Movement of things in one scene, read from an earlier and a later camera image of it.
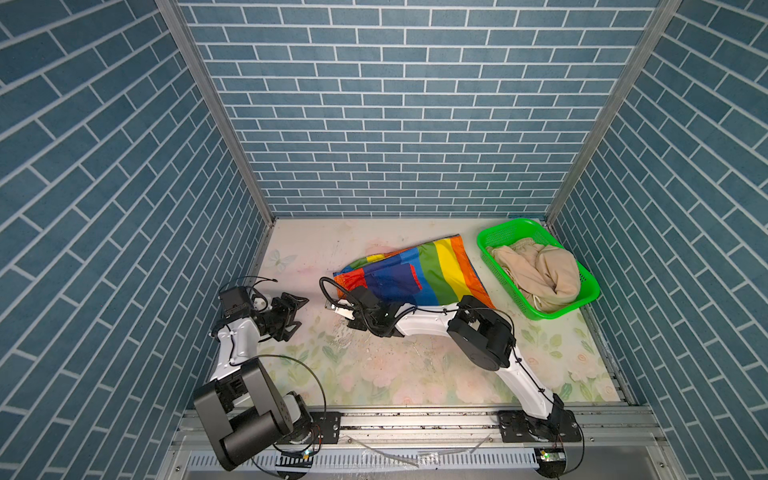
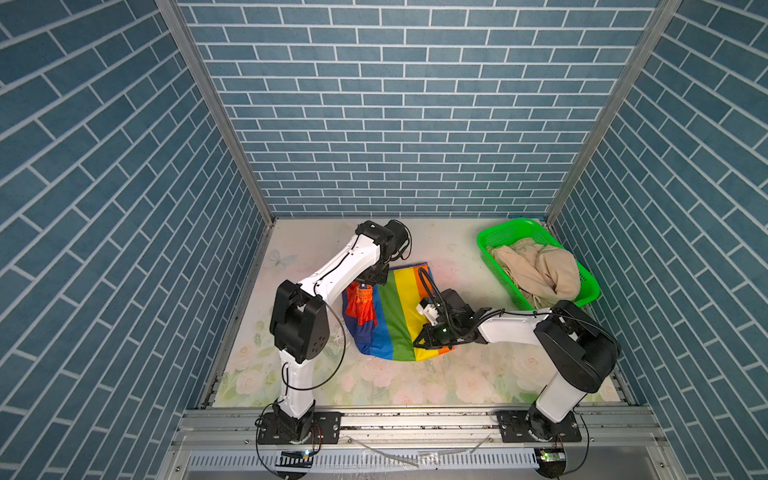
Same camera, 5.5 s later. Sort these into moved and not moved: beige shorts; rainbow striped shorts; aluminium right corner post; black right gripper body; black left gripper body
Moved: black left gripper body; black right gripper body; rainbow striped shorts
Not moved: aluminium right corner post; beige shorts
